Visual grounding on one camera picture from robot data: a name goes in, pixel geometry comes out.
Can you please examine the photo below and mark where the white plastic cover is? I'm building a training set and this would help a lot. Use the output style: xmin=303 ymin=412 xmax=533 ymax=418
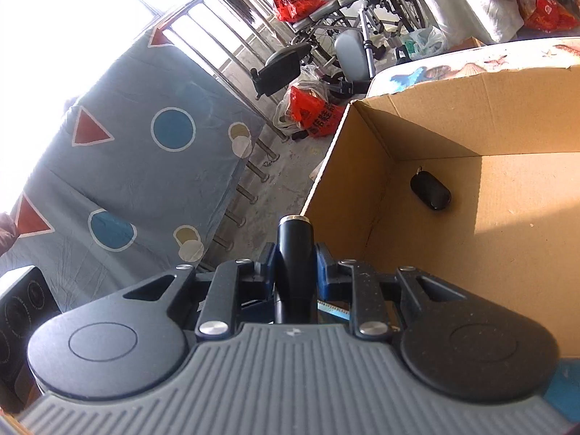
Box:
xmin=394 ymin=0 xmax=529 ymax=45

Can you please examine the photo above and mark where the stainless steel railing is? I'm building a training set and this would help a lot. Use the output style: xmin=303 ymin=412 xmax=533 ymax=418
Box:
xmin=152 ymin=0 xmax=293 ymax=254

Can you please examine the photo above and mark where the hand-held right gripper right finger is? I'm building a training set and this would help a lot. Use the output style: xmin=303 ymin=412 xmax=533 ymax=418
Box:
xmin=316 ymin=242 xmax=469 ymax=340

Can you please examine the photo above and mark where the wheelchair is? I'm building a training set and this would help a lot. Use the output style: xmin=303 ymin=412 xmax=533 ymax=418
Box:
xmin=250 ymin=0 xmax=430 ymax=100

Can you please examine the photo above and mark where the black cylinder with metal cap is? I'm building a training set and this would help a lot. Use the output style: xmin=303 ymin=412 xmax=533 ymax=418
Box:
xmin=274 ymin=214 xmax=316 ymax=325

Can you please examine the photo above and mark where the grey sheet with coloured shapes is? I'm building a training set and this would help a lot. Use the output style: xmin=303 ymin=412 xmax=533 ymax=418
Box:
xmin=0 ymin=32 xmax=268 ymax=315

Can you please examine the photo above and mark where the black key fob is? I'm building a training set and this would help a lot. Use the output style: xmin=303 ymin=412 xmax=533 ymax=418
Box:
xmin=410 ymin=167 xmax=453 ymax=212

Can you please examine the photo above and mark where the brown cardboard box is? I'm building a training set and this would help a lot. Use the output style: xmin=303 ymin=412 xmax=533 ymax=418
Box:
xmin=301 ymin=66 xmax=580 ymax=360

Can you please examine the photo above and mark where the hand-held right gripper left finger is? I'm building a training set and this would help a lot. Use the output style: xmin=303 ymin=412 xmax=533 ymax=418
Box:
xmin=121 ymin=243 xmax=278 ymax=340

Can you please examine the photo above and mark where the white and green plastic bag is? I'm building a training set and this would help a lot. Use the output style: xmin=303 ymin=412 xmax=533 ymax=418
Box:
xmin=396 ymin=26 xmax=449 ymax=62

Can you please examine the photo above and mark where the red bag in clear plastic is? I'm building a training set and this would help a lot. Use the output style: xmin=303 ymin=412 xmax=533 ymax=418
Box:
xmin=274 ymin=77 xmax=349 ymax=140

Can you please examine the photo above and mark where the red snack bag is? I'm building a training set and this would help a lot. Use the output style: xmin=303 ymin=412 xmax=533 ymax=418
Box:
xmin=520 ymin=0 xmax=580 ymax=33

